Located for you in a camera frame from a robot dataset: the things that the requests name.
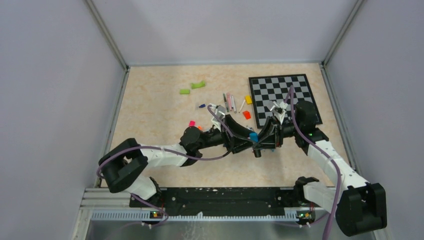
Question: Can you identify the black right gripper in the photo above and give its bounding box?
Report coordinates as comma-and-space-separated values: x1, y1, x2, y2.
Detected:
252, 115, 301, 150

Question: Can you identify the green block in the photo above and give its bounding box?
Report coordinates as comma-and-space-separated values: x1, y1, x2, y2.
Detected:
190, 80, 206, 90
179, 88, 191, 95

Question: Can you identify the orange red block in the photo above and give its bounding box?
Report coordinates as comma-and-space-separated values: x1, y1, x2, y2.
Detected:
242, 110, 252, 120

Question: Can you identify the yellow block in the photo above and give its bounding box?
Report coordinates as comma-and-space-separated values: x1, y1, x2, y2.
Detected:
244, 95, 253, 105

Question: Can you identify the green thin pen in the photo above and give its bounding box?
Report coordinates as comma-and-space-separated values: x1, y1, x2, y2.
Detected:
222, 93, 230, 113

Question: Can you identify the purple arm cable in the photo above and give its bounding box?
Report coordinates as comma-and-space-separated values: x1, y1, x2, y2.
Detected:
96, 104, 236, 181
284, 85, 343, 240

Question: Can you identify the green block left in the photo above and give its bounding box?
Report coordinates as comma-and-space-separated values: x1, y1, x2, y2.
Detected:
179, 88, 191, 95

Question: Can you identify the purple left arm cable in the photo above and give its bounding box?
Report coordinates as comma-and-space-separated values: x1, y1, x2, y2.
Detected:
96, 104, 236, 181

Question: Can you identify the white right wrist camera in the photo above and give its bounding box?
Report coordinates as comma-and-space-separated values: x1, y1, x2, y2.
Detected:
266, 101, 289, 125

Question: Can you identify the pink translucent pen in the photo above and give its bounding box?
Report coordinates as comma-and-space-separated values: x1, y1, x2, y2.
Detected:
226, 92, 233, 112

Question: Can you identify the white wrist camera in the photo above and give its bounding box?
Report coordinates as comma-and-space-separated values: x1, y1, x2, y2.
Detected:
266, 101, 289, 125
206, 104, 230, 133

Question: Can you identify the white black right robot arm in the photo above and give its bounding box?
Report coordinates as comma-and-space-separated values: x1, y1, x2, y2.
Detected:
264, 100, 387, 239

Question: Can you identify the black blue marker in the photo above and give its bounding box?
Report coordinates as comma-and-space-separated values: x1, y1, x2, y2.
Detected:
253, 149, 262, 158

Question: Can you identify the grey cap white marker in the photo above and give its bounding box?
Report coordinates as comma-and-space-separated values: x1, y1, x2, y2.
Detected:
232, 95, 237, 114

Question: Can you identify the green block right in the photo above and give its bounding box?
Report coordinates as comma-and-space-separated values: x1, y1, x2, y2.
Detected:
190, 80, 206, 90

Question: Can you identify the bright blue marker cap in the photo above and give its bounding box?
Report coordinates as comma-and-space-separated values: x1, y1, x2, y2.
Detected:
249, 132, 259, 143

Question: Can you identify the black grey chessboard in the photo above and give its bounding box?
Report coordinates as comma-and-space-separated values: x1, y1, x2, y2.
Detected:
248, 74, 323, 129

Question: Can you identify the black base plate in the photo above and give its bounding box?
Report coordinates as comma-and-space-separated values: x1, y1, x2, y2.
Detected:
148, 187, 316, 217

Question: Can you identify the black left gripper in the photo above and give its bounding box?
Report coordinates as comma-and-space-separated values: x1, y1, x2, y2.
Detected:
196, 114, 258, 155

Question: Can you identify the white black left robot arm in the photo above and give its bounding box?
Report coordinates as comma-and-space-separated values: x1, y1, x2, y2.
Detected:
96, 114, 254, 207

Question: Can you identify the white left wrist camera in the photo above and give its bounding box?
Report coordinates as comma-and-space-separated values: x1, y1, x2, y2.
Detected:
206, 104, 230, 133

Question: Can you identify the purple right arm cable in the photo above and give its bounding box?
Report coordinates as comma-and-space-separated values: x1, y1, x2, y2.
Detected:
284, 85, 343, 240

